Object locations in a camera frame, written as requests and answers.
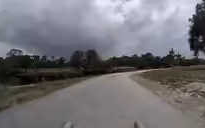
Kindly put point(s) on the robot's own part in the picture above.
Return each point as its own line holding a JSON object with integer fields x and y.
{"x": 138, "y": 124}
{"x": 68, "y": 125}

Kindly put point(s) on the bare sandy ground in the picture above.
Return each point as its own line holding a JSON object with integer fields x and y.
{"x": 183, "y": 86}

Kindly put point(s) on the dark bushes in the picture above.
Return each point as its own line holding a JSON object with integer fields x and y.
{"x": 85, "y": 61}

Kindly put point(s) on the dry grass verge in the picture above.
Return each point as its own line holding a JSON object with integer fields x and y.
{"x": 20, "y": 93}

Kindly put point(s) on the row of distant trees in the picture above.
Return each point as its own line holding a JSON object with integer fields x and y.
{"x": 123, "y": 60}

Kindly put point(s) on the tall dark tree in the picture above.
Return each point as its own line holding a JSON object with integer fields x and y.
{"x": 203, "y": 28}

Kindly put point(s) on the grey asphalt road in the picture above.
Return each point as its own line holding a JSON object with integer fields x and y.
{"x": 103, "y": 100}

